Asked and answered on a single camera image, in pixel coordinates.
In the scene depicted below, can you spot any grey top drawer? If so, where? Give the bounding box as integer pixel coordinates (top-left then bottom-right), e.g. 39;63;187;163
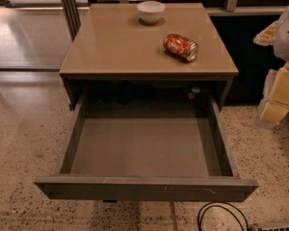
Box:
35;96;258;202

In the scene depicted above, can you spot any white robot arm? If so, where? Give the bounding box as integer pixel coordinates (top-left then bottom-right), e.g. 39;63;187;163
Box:
253;6;289;129

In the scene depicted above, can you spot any brown drawer cabinet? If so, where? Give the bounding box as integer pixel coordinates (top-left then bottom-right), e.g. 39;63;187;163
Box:
60;3;238;106

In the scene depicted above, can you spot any red soda can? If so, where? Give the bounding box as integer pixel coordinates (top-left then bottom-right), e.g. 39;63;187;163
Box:
163;34;198;62

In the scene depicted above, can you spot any white ceramic bowl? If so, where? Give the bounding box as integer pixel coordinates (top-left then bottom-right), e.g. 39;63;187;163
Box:
137;1;166;25

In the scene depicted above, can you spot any black cable loop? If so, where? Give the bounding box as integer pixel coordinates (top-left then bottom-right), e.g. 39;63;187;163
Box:
197;201;250;231

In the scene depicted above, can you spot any metal window frame post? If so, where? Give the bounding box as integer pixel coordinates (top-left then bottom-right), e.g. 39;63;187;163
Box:
61;0;81;40

